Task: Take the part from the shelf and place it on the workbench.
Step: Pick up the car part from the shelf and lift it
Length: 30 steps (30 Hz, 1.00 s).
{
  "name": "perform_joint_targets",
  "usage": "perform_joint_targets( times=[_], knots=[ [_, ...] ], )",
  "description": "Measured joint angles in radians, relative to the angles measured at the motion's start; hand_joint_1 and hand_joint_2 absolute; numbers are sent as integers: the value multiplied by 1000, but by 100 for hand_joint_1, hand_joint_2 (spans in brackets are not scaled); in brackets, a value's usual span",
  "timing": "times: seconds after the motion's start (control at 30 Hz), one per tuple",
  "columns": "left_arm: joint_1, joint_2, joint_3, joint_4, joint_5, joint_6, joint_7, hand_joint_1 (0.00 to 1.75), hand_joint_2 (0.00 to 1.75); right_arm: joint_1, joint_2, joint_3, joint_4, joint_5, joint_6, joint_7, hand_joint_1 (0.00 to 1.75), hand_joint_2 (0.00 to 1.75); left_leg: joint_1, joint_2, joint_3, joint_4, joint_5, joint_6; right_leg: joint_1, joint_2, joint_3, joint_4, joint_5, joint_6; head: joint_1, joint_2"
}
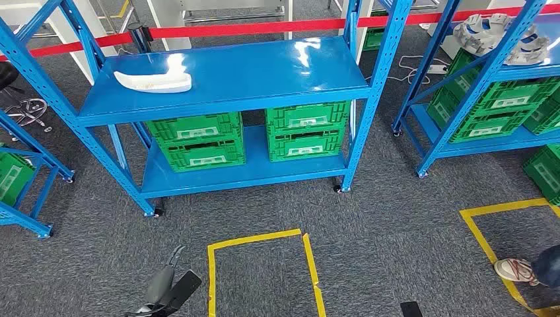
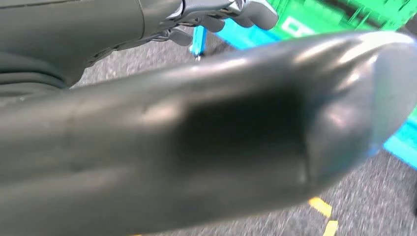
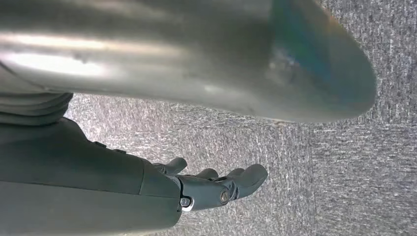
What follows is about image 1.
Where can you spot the black stool chrome base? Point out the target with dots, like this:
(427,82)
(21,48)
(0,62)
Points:
(6,74)

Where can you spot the black barrier post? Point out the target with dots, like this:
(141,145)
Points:
(139,37)

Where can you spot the red barrier belt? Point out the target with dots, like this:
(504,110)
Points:
(57,48)
(262,28)

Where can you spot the person's shoe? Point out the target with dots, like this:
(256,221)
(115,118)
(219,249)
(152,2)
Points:
(514,270)

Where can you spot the blue metal shelf rack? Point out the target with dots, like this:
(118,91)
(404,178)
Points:
(245,74)
(26,223)
(485,81)

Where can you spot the white power strip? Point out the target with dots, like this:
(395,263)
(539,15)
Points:
(437,69)

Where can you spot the white plastic shell part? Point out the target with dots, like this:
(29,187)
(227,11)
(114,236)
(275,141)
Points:
(153,84)

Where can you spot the grey cast metal part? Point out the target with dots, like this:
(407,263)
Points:
(481,33)
(531,48)

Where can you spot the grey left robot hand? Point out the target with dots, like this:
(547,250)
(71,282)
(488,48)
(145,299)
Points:
(159,284)

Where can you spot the yellow floor tape square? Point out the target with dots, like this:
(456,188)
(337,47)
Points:
(503,208)

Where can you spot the person's leg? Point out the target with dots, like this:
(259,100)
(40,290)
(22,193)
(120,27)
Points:
(549,267)

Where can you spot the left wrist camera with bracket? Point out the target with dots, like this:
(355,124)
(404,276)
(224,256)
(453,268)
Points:
(183,286)

